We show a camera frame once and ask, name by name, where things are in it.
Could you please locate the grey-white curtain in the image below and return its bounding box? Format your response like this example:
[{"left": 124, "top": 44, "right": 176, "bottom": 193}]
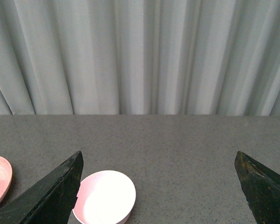
[{"left": 0, "top": 0, "right": 280, "bottom": 116}]

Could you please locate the pink bowl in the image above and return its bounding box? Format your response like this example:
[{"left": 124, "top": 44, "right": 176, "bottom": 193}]
[{"left": 73, "top": 170, "right": 136, "bottom": 224}]

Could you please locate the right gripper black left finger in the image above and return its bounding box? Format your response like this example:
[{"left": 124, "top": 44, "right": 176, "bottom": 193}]
[{"left": 0, "top": 151, "right": 84, "bottom": 224}]

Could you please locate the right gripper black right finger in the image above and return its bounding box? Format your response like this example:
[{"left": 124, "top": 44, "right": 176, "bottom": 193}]
[{"left": 234, "top": 151, "right": 280, "bottom": 224}]

